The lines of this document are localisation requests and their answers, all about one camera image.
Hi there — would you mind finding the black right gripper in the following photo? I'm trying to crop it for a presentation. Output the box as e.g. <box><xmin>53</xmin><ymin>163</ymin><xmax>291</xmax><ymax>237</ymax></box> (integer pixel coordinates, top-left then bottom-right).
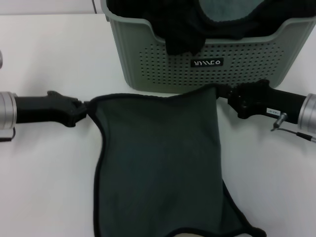
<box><xmin>216</xmin><ymin>79</ymin><xmax>308</xmax><ymax>124</ymax></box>

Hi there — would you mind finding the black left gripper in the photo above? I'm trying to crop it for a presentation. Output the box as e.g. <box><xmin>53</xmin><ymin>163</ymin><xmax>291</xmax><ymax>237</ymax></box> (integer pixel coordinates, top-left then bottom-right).
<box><xmin>14</xmin><ymin>90</ymin><xmax>92</xmax><ymax>127</ymax></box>

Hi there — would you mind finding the dark green towel black hem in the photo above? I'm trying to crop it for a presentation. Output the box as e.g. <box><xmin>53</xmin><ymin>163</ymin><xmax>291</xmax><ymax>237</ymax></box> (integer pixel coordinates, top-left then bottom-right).
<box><xmin>86</xmin><ymin>83</ymin><xmax>267</xmax><ymax>237</ymax></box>

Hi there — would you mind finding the grey-green perforated storage box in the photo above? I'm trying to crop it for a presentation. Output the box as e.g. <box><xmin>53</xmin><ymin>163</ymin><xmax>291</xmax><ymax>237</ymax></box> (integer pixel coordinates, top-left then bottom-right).
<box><xmin>105</xmin><ymin>0</ymin><xmax>316</xmax><ymax>94</ymax></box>

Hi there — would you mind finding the right wrist cable with plug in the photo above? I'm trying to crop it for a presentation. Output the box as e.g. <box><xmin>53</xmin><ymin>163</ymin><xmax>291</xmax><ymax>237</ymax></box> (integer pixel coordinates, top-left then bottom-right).
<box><xmin>270</xmin><ymin>112</ymin><xmax>316</xmax><ymax>143</ymax></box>

